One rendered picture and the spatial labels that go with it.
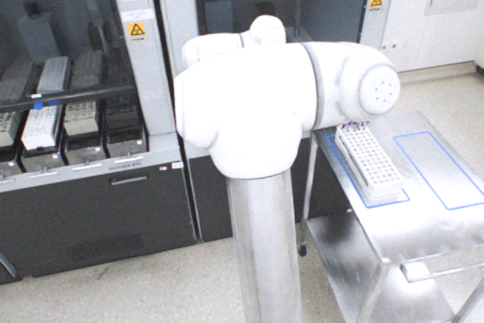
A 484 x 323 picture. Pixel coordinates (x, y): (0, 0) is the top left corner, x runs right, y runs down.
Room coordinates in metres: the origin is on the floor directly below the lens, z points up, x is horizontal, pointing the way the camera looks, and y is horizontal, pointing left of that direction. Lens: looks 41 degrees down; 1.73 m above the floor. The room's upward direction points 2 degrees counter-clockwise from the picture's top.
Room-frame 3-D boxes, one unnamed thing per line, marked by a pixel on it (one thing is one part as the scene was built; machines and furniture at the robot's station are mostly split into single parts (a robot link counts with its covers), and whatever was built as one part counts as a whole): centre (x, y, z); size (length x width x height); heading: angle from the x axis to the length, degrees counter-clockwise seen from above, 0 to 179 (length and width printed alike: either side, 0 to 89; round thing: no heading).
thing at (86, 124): (1.14, 0.61, 0.85); 0.12 x 0.02 x 0.06; 103
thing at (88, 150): (1.37, 0.66, 0.78); 0.73 x 0.14 x 0.09; 12
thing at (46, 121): (1.21, 0.78, 0.83); 0.30 x 0.10 x 0.06; 12
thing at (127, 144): (1.41, 0.51, 0.78); 0.73 x 0.14 x 0.09; 12
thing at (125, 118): (1.18, 0.46, 0.85); 0.12 x 0.02 x 0.06; 102
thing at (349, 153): (0.91, -0.40, 0.85); 0.30 x 0.10 x 0.06; 10
